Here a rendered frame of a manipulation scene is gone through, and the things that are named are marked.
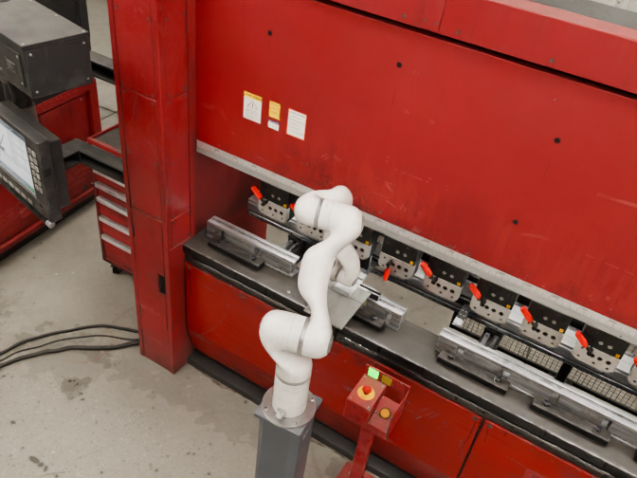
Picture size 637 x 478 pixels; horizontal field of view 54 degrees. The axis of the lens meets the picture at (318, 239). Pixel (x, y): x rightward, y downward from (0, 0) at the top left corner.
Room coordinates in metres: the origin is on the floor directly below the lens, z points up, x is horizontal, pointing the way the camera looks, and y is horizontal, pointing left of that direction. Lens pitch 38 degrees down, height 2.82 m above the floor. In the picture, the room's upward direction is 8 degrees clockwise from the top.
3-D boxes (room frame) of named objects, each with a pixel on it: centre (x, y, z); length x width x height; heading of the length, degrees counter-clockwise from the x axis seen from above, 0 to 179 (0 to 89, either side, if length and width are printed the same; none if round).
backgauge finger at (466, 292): (2.00, -0.67, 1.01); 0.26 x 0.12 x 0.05; 154
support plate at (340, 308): (1.93, -0.12, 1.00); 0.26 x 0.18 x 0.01; 154
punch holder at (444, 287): (1.90, -0.52, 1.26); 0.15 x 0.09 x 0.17; 64
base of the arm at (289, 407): (1.37, 0.02, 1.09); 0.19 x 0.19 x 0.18
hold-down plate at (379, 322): (2.00, -0.19, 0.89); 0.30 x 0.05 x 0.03; 64
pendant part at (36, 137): (2.06, 1.19, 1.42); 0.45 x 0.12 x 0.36; 53
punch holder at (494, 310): (1.81, -0.70, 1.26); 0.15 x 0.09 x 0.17; 64
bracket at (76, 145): (2.39, 1.10, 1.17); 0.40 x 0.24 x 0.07; 64
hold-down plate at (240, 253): (2.28, 0.38, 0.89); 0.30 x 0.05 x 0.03; 64
